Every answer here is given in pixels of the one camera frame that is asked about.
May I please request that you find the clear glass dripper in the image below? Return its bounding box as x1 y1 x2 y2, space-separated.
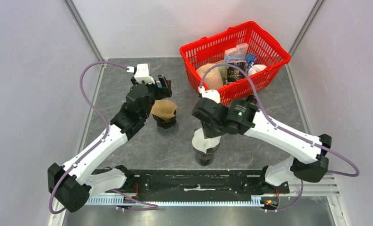
193 145 220 159

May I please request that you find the glass jar with brown band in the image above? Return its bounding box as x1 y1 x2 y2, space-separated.
195 153 214 166

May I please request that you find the black face tissue pack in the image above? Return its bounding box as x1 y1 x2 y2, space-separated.
227 60 247 83

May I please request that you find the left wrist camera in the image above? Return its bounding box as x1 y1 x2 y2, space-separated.
127 64 155 85

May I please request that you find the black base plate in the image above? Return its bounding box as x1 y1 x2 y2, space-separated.
115 165 290 202

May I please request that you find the brown paper coffee filter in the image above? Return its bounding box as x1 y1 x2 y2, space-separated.
151 99 177 120

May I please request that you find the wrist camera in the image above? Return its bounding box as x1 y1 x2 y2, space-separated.
127 64 155 85
198 87 221 104

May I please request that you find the white paper sheet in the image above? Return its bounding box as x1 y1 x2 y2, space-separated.
192 128 221 151

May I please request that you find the white plastic bag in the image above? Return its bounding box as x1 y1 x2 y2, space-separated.
247 64 267 76

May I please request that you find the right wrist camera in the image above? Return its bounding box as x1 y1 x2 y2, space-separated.
198 87 221 104

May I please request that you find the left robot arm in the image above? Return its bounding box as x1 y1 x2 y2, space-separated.
48 75 172 214

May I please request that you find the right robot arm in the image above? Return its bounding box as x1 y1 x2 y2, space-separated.
192 97 332 193

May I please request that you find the dark green glass dripper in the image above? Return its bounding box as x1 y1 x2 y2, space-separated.
153 115 176 129

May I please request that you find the blue packet in basket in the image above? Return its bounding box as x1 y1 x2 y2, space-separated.
244 53 257 68

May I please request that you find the red plastic basket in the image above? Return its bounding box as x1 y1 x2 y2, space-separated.
179 21 291 91

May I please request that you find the beige paper towel roll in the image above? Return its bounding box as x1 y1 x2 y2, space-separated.
197 64 223 90

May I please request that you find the white box in basket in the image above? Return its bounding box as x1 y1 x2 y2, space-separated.
236 43 249 57
224 47 238 61

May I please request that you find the black drink can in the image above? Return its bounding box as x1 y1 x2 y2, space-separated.
246 95 257 106

